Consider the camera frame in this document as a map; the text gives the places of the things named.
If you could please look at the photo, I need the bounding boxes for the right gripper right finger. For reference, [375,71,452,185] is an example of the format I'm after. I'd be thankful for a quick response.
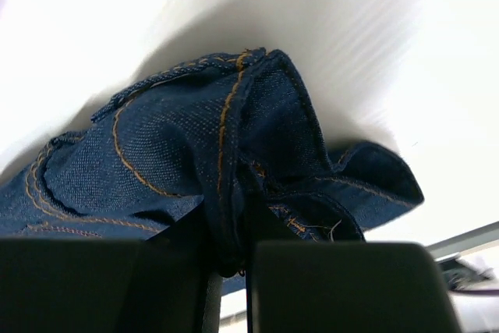
[243,204,463,333]

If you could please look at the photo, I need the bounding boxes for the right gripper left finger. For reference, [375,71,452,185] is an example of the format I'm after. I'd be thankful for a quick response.
[1,208,221,332]

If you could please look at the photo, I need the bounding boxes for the dark blue denim trousers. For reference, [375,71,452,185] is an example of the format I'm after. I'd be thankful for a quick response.
[0,47,425,295]

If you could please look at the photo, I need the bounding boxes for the aluminium rail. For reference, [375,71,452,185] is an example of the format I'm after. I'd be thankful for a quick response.
[426,221,498,258]

